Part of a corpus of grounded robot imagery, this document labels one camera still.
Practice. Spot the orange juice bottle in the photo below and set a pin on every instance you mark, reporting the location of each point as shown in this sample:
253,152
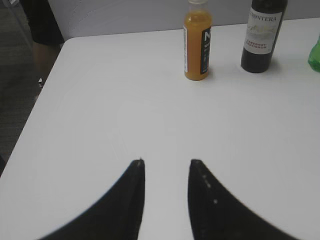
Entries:
197,39

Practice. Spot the green sprite bottle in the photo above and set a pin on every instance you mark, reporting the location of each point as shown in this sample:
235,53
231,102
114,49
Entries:
314,57

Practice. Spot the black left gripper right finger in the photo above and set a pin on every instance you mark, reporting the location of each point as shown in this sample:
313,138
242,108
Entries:
215,214

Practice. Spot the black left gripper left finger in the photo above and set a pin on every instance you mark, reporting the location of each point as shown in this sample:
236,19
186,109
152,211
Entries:
117,215

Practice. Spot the red wine bottle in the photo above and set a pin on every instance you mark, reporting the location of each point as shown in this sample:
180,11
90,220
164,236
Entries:
263,27

